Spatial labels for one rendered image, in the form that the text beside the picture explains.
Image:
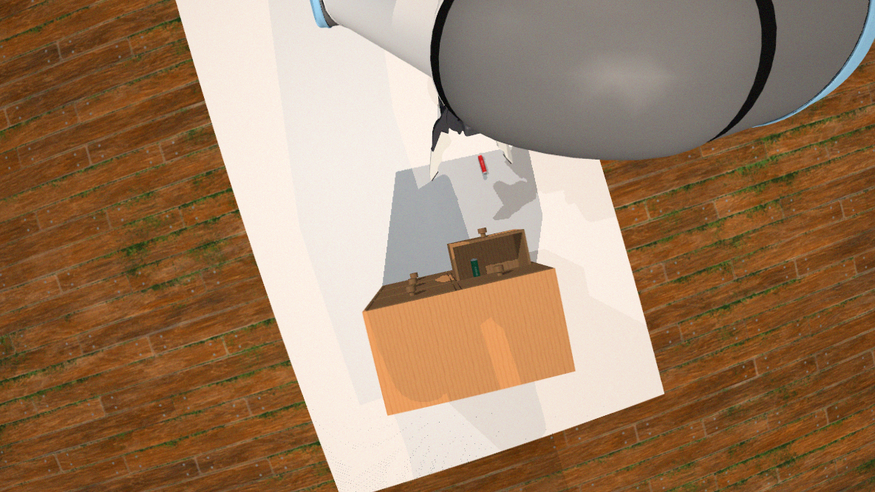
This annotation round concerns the brown wooden chest of drawers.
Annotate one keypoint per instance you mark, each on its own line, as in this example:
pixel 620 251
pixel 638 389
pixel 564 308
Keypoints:
pixel 469 341

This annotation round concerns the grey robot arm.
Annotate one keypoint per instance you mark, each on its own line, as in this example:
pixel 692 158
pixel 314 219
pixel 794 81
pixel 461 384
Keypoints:
pixel 617 79

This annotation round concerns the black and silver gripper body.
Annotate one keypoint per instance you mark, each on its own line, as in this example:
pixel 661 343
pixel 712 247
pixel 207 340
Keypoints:
pixel 452 122

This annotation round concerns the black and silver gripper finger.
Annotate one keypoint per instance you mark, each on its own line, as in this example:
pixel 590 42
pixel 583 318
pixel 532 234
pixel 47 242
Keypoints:
pixel 506 151
pixel 440 142

